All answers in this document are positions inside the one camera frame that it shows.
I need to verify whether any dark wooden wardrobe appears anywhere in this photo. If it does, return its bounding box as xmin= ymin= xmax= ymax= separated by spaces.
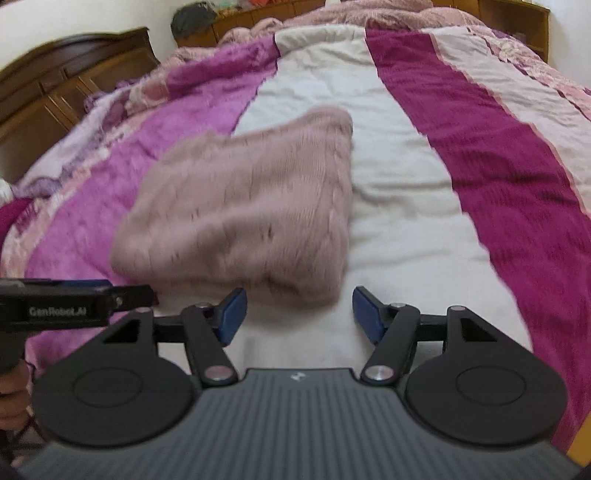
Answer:
xmin=0 ymin=27 xmax=160 ymax=183

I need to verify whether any magenta and white patchwork quilt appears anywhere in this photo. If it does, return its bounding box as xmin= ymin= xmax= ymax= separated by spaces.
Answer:
xmin=0 ymin=23 xmax=591 ymax=457

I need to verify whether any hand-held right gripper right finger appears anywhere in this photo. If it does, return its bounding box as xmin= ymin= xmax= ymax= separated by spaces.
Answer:
xmin=352 ymin=286 xmax=497 ymax=386

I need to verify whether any wooden headboard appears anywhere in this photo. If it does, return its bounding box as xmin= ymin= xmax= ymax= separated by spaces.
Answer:
xmin=175 ymin=0 xmax=551 ymax=63

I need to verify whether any pink knitted cardigan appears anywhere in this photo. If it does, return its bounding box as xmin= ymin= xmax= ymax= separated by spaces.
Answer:
xmin=111 ymin=105 xmax=355 ymax=306

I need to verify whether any lilac floral sheet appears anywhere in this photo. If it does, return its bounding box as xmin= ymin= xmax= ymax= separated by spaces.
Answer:
xmin=18 ymin=90 xmax=139 ymax=199

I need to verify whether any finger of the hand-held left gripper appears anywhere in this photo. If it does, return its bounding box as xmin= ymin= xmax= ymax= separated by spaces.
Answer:
xmin=60 ymin=278 xmax=112 ymax=289
xmin=108 ymin=285 xmax=160 ymax=315

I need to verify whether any person's left hand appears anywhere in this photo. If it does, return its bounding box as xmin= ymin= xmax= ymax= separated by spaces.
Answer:
xmin=0 ymin=357 xmax=34 ymax=432

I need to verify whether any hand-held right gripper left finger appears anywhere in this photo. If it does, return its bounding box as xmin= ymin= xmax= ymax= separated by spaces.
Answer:
xmin=102 ymin=287 xmax=247 ymax=387

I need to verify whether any dark cloth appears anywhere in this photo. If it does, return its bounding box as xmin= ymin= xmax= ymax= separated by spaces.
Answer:
xmin=171 ymin=4 xmax=219 ymax=40

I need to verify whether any pink crumpled duvet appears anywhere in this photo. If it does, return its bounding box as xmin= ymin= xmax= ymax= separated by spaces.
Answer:
xmin=222 ymin=0 xmax=485 ymax=44

